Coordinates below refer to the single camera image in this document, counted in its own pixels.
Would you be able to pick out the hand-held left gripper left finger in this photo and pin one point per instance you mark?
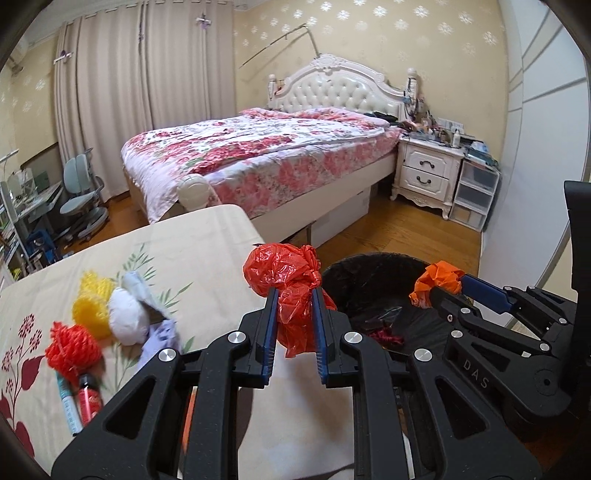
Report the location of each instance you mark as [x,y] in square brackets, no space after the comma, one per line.
[270,332]

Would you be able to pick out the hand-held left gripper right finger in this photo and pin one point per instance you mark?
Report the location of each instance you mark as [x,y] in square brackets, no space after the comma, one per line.
[319,332]

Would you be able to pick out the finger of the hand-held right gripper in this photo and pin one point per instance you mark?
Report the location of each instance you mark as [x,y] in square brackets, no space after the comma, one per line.
[485,290]
[457,309]

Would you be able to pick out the orange plastic bag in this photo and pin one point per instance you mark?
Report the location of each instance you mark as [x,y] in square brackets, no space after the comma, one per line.
[438,275]

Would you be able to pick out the red plastic bag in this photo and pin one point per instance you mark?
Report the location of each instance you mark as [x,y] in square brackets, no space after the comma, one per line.
[277,267]

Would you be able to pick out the black trash bin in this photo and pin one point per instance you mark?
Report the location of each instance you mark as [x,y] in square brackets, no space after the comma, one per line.
[369,286]

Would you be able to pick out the dark red scrap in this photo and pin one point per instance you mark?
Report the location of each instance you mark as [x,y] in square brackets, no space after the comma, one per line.
[388,335]

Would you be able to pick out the clear plastic drawer unit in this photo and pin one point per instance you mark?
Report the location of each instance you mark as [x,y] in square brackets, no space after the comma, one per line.
[475,194]

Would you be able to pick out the white cardboard box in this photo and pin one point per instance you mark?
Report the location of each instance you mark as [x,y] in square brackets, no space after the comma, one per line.
[341,217]

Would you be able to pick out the white nightstand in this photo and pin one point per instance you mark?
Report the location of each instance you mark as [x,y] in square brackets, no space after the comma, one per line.
[425,170]

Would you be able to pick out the white round bedpost knob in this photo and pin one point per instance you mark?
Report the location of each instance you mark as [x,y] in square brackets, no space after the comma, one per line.
[196,191]

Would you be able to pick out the white wardrobe door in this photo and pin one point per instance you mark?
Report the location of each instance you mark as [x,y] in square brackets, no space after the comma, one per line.
[545,138]

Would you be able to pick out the pile of small bedside items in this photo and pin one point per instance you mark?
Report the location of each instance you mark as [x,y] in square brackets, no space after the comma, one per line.
[434,129]

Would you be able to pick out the pink floral blanket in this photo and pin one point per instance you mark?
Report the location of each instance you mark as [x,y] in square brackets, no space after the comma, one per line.
[258,157]

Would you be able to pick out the yellow foam net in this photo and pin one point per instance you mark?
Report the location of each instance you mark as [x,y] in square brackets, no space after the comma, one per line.
[92,300]

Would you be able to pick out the small red bottle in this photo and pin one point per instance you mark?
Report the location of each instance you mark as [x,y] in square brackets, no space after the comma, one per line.
[88,401]

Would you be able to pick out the red foam net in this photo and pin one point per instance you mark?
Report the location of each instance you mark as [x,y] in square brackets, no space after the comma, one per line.
[74,350]

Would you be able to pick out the teal tube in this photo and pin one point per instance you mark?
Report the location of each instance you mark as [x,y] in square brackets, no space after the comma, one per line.
[69,406]

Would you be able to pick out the pale blue desk chair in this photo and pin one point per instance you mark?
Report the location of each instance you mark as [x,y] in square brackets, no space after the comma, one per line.
[76,184]

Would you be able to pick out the white upholstered bed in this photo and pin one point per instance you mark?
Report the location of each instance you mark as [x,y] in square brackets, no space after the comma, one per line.
[341,85]

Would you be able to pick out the grey study desk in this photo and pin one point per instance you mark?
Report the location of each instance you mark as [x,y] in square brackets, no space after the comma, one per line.
[37,198]

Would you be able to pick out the beige curtain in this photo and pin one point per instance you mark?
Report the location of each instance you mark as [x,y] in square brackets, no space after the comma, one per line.
[138,92]

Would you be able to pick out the thin metal pole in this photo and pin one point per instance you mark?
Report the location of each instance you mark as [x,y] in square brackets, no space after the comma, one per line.
[286,39]

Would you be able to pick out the white desk lamp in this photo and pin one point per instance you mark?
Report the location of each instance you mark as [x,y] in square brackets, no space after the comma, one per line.
[9,155]

